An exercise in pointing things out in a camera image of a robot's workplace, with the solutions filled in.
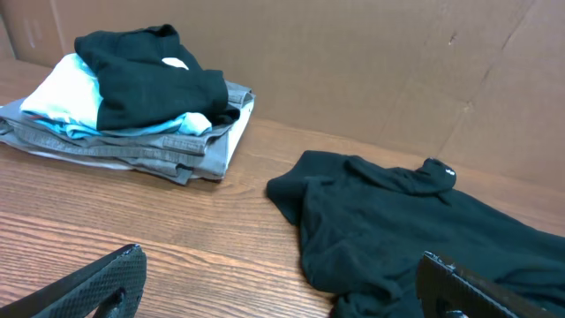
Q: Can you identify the folded light blue shirt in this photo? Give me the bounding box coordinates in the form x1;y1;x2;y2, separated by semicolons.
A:
19;53;212;139

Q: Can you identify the folded black shirt on pile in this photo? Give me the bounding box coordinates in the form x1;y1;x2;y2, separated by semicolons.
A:
74;24;240;131

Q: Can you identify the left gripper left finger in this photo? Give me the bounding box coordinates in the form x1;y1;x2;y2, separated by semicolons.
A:
1;244;147;318

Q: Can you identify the black t-shirt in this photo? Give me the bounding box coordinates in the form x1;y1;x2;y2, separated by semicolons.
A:
267;151;564;317

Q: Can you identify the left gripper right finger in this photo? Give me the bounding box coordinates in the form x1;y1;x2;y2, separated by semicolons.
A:
416;251;555;318

